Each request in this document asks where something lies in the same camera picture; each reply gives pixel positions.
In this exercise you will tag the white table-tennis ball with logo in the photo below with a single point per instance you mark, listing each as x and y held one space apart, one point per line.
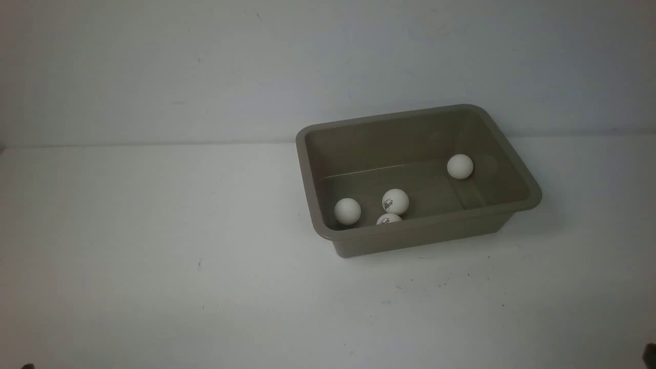
387 218

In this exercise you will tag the brown plastic bin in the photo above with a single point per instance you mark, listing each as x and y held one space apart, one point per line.
363 158

